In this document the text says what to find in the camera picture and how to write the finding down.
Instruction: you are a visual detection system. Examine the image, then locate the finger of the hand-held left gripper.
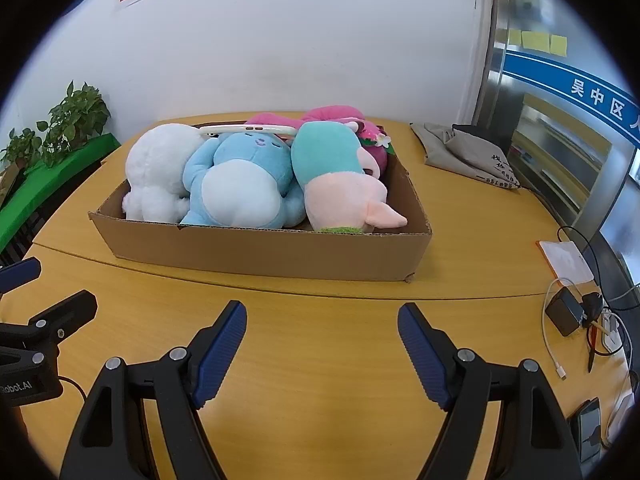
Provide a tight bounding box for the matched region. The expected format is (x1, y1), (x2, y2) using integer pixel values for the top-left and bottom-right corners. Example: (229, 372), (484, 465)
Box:
(27, 289), (98, 356)
(0, 257), (42, 293)

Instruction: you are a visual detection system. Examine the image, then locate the brown cardboard box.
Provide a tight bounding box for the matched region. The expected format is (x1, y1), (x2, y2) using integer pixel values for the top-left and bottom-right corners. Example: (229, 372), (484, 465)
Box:
(89, 119), (433, 283)

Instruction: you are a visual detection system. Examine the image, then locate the white power strip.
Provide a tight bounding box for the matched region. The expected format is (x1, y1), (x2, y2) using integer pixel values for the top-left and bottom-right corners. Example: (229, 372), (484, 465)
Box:
(599, 310), (632, 355)

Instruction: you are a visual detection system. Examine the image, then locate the black power adapter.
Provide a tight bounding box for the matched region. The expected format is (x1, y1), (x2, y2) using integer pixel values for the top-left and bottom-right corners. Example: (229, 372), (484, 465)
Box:
(545, 287), (586, 337)

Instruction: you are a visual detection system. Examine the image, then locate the black plug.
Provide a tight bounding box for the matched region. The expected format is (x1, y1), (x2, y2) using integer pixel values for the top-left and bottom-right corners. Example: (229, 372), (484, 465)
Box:
(582, 292), (607, 322)

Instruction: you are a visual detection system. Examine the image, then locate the black plastic crate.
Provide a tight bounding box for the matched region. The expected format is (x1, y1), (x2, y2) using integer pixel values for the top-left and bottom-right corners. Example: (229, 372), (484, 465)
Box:
(0, 200), (68, 267)

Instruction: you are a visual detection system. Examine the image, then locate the blue banner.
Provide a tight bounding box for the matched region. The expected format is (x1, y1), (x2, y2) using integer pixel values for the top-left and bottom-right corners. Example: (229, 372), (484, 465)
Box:
(502, 50), (640, 150)

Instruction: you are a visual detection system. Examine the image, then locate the white flat device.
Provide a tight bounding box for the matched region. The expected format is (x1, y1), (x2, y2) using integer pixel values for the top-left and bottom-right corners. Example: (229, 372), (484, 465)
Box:
(199, 124), (299, 139)

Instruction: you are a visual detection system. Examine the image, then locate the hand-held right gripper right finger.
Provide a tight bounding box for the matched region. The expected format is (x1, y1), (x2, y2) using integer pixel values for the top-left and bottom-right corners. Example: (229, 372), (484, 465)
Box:
(397, 302), (583, 480)

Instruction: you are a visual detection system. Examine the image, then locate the grey cloth bag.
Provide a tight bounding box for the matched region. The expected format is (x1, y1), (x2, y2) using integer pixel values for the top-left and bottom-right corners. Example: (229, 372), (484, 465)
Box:
(410, 121), (522, 192)

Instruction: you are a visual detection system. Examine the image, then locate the white charging cable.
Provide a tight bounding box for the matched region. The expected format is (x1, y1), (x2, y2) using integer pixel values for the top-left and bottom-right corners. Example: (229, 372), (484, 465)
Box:
(542, 277), (587, 381)

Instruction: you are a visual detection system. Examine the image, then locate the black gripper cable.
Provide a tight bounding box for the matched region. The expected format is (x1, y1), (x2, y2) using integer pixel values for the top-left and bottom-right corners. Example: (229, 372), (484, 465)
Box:
(56, 375), (90, 402)

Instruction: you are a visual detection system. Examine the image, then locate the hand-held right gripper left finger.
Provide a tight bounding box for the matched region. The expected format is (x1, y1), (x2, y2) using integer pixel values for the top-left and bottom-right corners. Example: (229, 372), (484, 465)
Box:
(61, 300), (248, 480)

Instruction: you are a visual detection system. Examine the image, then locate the green cloth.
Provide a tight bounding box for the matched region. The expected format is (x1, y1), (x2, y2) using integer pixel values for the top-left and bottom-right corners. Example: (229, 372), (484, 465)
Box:
(0, 132), (122, 256)

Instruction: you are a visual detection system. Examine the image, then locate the blue plush toy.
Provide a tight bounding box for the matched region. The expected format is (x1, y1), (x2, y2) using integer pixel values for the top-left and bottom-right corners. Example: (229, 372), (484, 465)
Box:
(179, 127), (307, 228)

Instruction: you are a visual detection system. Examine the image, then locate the teal and pink plush toy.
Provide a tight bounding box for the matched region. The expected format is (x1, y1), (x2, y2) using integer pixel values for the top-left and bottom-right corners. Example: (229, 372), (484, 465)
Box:
(290, 121), (408, 235)

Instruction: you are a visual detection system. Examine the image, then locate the metal framed glass door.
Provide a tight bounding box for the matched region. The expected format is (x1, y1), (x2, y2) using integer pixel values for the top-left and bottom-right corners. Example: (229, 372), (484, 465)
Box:
(472, 0), (640, 241)

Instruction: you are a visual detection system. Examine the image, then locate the white panda plush toy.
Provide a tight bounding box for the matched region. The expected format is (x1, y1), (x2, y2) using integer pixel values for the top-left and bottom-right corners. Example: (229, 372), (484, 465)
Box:
(122, 123), (206, 222)

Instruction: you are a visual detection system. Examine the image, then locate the black smartphone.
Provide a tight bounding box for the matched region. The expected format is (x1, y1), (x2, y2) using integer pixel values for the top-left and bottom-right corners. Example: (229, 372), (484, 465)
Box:
(570, 397), (604, 466)

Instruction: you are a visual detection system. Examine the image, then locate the white orange-edged notepad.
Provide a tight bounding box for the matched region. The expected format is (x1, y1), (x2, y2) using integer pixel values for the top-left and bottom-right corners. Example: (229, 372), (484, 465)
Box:
(538, 240), (596, 286)

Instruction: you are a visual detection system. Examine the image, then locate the green potted plant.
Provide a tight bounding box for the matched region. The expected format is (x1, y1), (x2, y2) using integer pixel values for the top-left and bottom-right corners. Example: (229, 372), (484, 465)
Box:
(0, 80), (112, 168)

